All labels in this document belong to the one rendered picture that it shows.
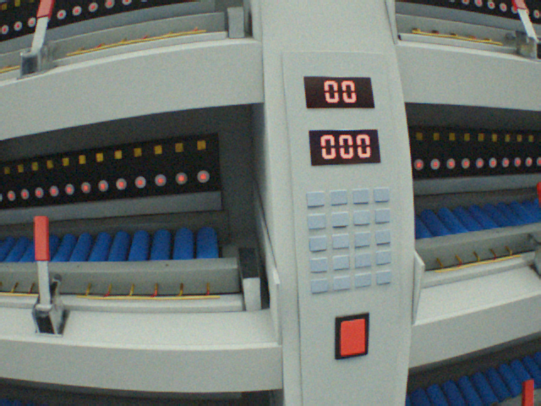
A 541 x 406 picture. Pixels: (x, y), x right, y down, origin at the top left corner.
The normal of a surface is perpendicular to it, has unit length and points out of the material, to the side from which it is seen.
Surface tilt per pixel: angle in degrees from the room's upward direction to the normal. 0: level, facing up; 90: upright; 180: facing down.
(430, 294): 18
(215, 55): 108
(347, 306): 90
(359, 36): 90
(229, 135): 90
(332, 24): 90
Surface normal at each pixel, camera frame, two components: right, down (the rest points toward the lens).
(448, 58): 0.10, 0.36
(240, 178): 0.08, 0.04
